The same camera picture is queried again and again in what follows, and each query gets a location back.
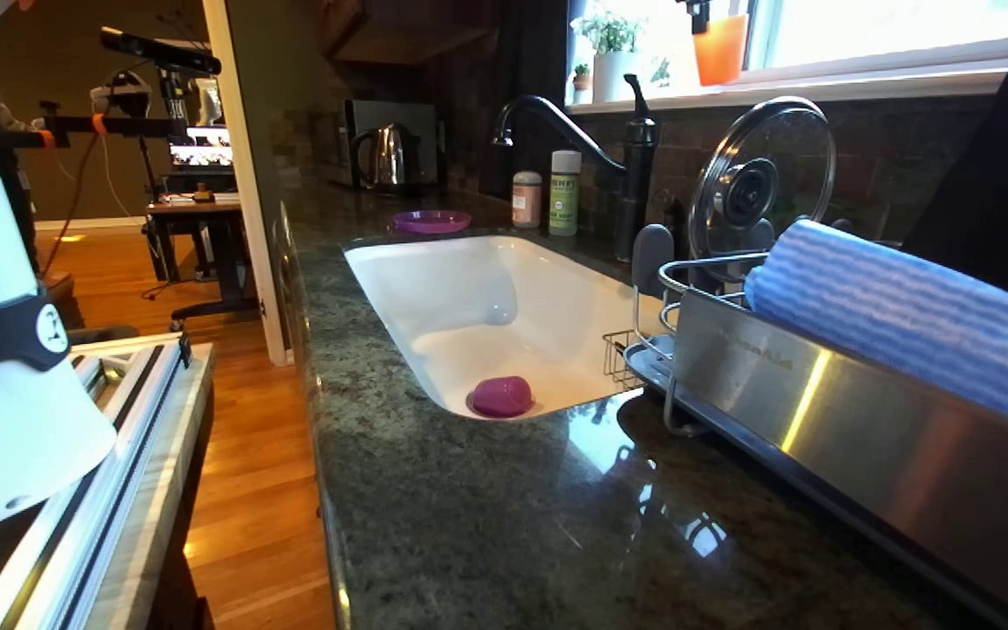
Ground orange plastic cup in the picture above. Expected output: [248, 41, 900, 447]
[694, 12, 753, 90]

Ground purple plastic cup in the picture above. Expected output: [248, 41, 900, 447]
[461, 373, 539, 423]

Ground large plant in white pot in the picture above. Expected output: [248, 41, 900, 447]
[569, 7, 644, 108]

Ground dark metal faucet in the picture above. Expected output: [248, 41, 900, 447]
[491, 69, 660, 266]

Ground black curtain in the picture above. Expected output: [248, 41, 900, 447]
[486, 0, 574, 195]

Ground glass pot lid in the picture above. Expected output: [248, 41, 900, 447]
[681, 94, 844, 266]

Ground soap bottle green label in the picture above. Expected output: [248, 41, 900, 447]
[545, 146, 585, 243]

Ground soap bottle orange label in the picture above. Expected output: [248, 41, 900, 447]
[507, 167, 545, 230]

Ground dark blue curtain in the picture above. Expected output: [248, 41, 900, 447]
[902, 0, 1008, 317]

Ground purple plastic plate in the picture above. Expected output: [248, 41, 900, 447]
[389, 206, 477, 243]

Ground steel kettle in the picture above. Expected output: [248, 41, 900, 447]
[349, 119, 426, 193]

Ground white sink basin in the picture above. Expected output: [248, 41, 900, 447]
[343, 230, 669, 429]

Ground blue striped cloth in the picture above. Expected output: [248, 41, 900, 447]
[741, 216, 1008, 447]

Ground metal dish rack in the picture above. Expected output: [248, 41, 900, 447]
[624, 220, 1008, 630]

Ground small dark table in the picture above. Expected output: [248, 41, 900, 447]
[141, 189, 259, 325]

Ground white window frame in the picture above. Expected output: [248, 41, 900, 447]
[560, 0, 1008, 119]

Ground dark wall cabinet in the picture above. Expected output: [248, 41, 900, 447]
[316, 0, 507, 69]

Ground wire sponge holder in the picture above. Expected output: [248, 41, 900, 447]
[597, 325, 650, 385]

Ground black camera tripod rig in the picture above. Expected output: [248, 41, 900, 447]
[0, 20, 227, 226]

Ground aluminium frame table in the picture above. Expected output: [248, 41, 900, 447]
[0, 329, 217, 630]

